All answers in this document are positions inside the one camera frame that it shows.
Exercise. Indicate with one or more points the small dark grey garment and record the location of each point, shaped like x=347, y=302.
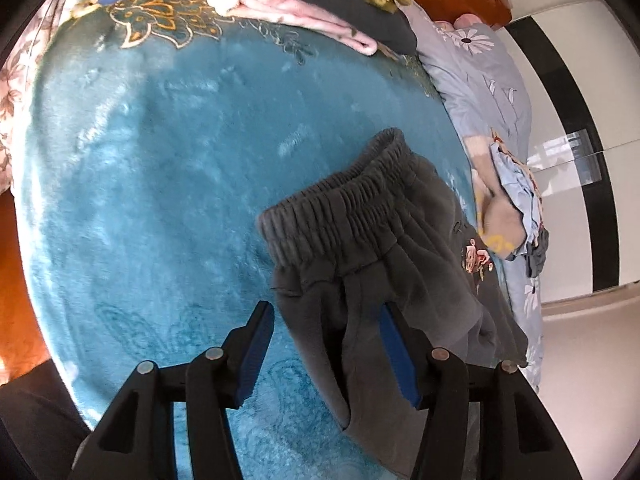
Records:
x=537, y=255

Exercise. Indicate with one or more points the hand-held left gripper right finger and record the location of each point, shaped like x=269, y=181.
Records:
x=400, y=355

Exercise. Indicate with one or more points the orange wooden furniture panel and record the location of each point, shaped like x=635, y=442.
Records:
x=17, y=285

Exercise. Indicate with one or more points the black folded cloth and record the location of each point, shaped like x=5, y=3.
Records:
x=380, y=30

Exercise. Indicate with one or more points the dark cloth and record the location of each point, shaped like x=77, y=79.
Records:
x=35, y=420

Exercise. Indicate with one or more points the blue floral plush blanket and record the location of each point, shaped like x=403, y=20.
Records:
x=150, y=185

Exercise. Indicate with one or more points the light blue printed garment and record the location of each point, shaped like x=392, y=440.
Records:
x=520, y=185

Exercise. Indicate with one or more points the dark grey fleece pants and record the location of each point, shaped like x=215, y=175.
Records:
x=390, y=240

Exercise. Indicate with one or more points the light blue floral duvet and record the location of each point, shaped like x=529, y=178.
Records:
x=480, y=85

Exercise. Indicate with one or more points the beige garment with yellow print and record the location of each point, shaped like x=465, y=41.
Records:
x=500, y=215

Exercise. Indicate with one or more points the pink folded cloth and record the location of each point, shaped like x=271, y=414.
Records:
x=300, y=10

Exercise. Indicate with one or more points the white wardrobe with black stripe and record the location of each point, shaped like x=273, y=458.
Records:
x=575, y=85

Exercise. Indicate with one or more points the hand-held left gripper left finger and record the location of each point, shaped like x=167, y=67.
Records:
x=255, y=355

